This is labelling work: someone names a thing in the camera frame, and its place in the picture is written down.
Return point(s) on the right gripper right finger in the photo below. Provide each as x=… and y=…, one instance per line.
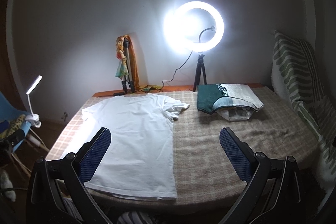
x=248, y=165

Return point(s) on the white clip desk lamp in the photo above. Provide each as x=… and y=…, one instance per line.
x=37, y=106

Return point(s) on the green striped white cloth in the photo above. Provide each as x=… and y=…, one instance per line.
x=296, y=81

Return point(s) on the folded green clothes stack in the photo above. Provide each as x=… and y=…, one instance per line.
x=213, y=97

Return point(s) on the white ring light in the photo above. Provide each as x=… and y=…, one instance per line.
x=194, y=26

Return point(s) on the beige checkered blanket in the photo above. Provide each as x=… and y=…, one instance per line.
x=204, y=177

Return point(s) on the white t-shirt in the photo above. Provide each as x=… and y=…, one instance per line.
x=139, y=161

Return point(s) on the black mini tripod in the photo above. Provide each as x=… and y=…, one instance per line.
x=200, y=71

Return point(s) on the blue chair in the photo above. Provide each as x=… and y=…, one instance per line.
x=9, y=112

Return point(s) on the white folded cloth underneath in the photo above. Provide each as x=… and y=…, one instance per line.
x=236, y=114

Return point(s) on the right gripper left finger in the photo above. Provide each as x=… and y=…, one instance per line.
x=81, y=166

